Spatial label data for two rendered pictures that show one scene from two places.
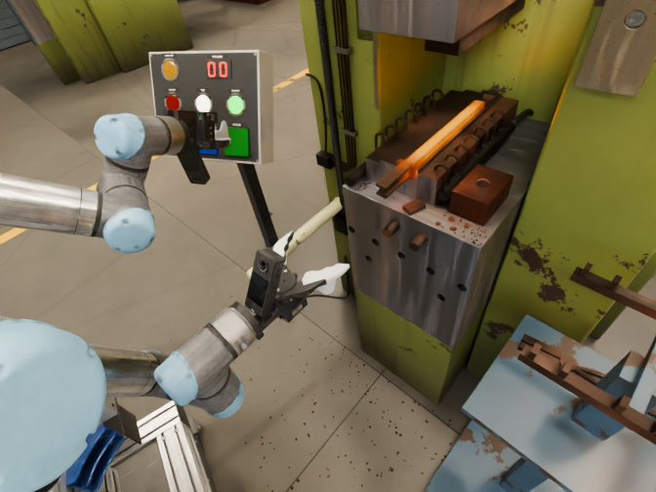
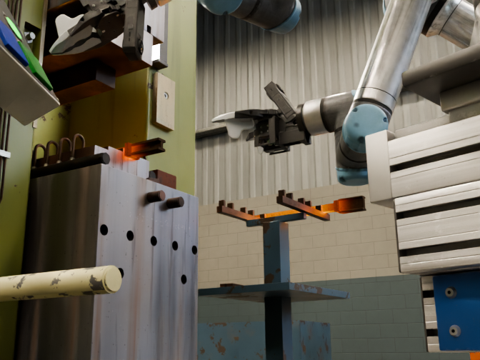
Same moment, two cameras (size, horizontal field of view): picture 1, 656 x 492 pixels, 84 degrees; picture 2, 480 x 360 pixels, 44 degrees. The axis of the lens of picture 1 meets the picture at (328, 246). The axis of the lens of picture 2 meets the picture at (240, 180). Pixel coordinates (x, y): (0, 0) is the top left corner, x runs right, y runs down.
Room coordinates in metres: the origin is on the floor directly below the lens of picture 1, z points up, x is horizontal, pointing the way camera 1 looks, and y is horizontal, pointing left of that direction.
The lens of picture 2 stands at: (0.87, 1.24, 0.51)
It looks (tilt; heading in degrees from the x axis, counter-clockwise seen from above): 16 degrees up; 252
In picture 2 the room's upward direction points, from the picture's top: 1 degrees counter-clockwise
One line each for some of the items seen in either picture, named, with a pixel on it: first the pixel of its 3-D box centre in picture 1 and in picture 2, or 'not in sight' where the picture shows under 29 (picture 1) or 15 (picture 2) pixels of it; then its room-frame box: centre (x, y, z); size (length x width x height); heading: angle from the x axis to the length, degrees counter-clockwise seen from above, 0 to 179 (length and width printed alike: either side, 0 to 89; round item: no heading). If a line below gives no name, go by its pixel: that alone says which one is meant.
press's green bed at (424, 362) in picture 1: (437, 300); not in sight; (0.80, -0.40, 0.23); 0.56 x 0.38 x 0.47; 131
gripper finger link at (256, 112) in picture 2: not in sight; (254, 116); (0.46, 0.11, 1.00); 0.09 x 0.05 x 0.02; 167
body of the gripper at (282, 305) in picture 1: (269, 301); (283, 128); (0.40, 0.12, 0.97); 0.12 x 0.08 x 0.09; 131
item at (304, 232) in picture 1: (298, 237); (22, 287); (0.90, 0.10, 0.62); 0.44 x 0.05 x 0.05; 131
